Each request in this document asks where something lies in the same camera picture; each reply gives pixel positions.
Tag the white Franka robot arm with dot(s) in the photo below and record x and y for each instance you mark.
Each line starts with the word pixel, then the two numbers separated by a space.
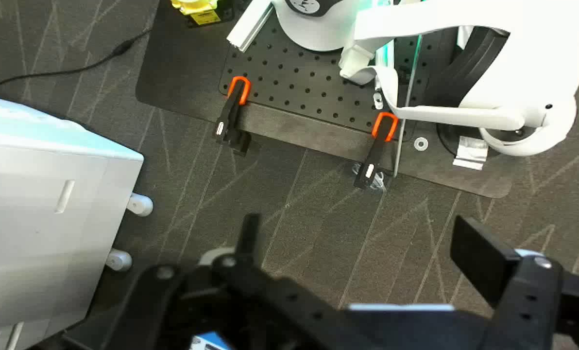
pixel 528 51

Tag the white angle profile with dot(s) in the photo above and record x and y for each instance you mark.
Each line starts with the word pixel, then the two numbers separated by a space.
pixel 246 30

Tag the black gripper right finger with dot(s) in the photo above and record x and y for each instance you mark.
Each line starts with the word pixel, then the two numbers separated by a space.
pixel 528 298

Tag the orange and black clamp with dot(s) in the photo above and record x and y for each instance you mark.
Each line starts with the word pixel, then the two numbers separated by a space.
pixel 231 109
pixel 379 146

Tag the small silver bracket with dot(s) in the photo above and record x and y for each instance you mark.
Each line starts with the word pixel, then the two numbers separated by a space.
pixel 470 154

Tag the small white washer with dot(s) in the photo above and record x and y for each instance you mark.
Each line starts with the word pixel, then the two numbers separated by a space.
pixel 419 142

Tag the black base platform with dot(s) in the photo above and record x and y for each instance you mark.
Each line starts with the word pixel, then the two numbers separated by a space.
pixel 178 70

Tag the white printer foot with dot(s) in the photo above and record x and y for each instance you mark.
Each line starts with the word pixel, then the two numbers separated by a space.
pixel 140 205
pixel 118 259

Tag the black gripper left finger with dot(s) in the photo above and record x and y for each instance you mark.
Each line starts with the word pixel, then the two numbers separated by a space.
pixel 237 284

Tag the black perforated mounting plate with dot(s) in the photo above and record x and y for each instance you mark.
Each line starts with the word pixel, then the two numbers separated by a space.
pixel 301 78

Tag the large white office printer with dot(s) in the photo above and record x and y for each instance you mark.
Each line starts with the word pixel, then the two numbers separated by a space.
pixel 42 214

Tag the yellow plastic item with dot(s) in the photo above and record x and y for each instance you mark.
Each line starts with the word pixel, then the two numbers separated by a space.
pixel 198 10

